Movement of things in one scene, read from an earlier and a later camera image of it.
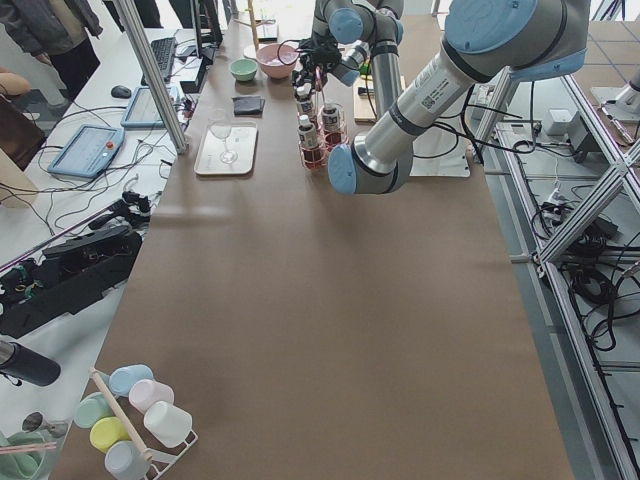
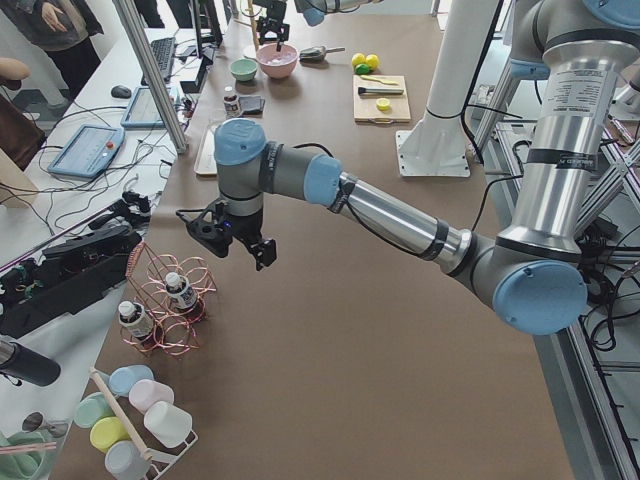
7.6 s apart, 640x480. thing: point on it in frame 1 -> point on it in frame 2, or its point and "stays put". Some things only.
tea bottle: (331, 125) -> (231, 104)
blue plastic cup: (122, 378) stays put
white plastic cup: (168, 424) stays put
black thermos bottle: (26, 364) stays put
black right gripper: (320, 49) -> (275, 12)
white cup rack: (161, 464) stays put
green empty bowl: (243, 69) stays put
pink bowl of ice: (277, 59) stays put
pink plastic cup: (147, 391) stays put
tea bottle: (303, 98) -> (181, 294)
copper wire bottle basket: (320, 131) -> (175, 291)
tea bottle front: (307, 134) -> (133, 317)
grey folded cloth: (248, 106) stays put
